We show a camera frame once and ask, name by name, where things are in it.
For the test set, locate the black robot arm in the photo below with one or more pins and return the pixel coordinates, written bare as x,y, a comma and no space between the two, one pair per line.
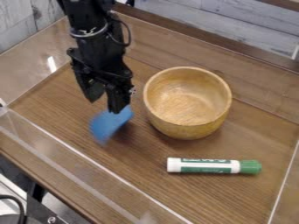
88,14

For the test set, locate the white green marker pen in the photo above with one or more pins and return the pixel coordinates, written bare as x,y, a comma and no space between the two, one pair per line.
219,166

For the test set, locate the clear acrylic tray wall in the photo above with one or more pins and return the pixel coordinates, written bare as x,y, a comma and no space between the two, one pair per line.
116,182

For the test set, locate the black metal table bracket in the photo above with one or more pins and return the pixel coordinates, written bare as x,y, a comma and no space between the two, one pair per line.
36,209

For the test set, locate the blue foam block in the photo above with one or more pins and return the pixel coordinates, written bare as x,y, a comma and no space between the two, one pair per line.
105,124

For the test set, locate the brown wooden bowl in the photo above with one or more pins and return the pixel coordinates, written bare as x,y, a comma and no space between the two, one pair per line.
187,101

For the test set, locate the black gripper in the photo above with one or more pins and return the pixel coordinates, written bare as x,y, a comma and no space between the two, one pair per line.
99,67

